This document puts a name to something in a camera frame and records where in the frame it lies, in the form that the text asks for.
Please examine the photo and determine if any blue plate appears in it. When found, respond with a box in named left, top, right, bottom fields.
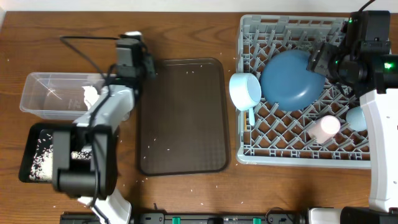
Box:
left=260, top=50, right=326, bottom=111

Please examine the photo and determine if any light blue plastic cup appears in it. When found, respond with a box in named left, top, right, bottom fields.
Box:
left=346, top=106, right=367, bottom=131

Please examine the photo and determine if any white napkin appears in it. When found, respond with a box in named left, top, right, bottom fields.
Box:
left=83, top=86, right=100, bottom=110

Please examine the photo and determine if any pink plastic cup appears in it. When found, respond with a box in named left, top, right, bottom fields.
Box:
left=308, top=115, right=341, bottom=144

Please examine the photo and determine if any light blue rice bowl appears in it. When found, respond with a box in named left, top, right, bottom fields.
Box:
left=229, top=73, right=261, bottom=111

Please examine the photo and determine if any light blue plastic knife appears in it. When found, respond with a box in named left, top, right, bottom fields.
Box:
left=248, top=107, right=256, bottom=126

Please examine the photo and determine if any wooden chopstick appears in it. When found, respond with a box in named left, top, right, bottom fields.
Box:
left=244, top=118, right=248, bottom=131

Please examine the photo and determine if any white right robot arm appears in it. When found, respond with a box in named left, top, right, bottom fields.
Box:
left=307, top=40, right=397, bottom=223

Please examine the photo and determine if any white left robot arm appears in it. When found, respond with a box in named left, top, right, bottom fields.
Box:
left=52, top=53, right=156, bottom=223

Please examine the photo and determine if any brown serving tray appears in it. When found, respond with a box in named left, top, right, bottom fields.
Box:
left=137, top=58, right=230, bottom=176

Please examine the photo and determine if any clear plastic bin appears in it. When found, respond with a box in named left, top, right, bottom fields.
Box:
left=19, top=72, right=131, bottom=121

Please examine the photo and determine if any black bin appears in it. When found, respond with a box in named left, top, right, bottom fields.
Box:
left=18, top=122, right=119, bottom=184

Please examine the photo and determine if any white rice pile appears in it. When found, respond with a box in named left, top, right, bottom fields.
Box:
left=29, top=132, right=93, bottom=183

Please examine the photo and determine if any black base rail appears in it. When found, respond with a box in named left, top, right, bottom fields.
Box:
left=129, top=212, right=306, bottom=224

